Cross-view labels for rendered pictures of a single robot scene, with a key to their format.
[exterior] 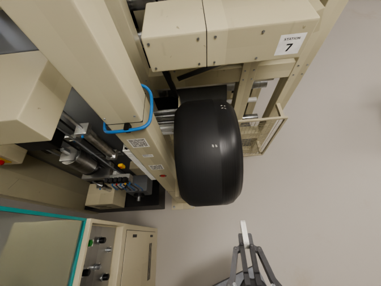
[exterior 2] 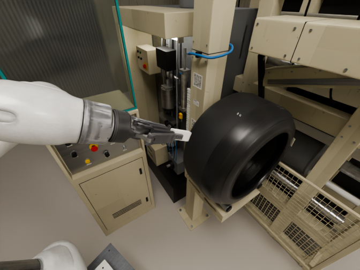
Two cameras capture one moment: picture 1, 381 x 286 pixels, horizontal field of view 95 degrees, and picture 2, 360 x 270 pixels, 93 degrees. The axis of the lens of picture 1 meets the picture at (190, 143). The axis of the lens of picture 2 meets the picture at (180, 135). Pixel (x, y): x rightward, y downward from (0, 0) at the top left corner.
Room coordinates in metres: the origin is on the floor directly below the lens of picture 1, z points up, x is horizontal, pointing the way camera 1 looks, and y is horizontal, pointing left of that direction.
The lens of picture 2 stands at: (-0.27, -0.41, 1.86)
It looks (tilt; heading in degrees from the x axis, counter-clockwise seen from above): 39 degrees down; 50
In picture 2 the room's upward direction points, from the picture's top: straight up
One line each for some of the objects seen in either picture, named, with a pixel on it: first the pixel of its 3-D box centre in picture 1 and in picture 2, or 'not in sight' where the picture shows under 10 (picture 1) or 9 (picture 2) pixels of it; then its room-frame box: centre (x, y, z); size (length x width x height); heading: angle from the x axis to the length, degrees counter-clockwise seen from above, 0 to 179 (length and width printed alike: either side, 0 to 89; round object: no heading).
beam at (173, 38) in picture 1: (221, 29); (331, 43); (0.72, -0.21, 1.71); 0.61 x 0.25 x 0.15; 83
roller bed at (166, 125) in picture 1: (169, 117); not in sight; (0.84, 0.12, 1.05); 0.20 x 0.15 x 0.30; 83
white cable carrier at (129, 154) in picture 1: (143, 164); (190, 121); (0.42, 0.29, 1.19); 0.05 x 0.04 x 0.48; 173
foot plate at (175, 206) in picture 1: (182, 197); (193, 212); (0.44, 0.20, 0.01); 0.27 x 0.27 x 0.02; 83
